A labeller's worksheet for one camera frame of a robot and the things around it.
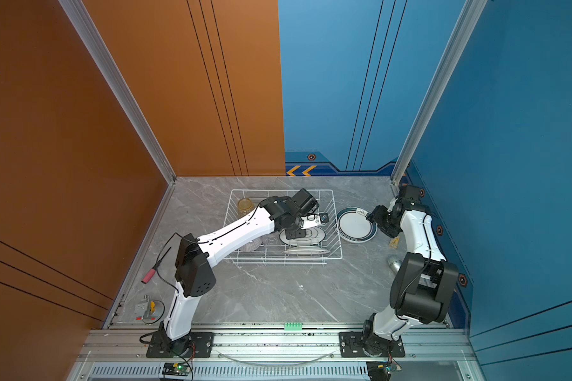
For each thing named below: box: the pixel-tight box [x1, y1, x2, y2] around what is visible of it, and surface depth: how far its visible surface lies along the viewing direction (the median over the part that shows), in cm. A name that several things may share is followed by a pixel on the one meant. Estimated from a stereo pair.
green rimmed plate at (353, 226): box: [335, 207, 378, 244], surface depth 103 cm
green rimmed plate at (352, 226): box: [334, 207, 379, 244], surface depth 103 cm
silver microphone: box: [387, 254, 404, 274], surface depth 89 cm
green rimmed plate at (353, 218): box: [336, 207, 372, 230], surface depth 105 cm
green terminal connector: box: [284, 322, 303, 331], surface depth 79 cm
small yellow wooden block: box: [389, 236, 401, 250], surface depth 98 cm
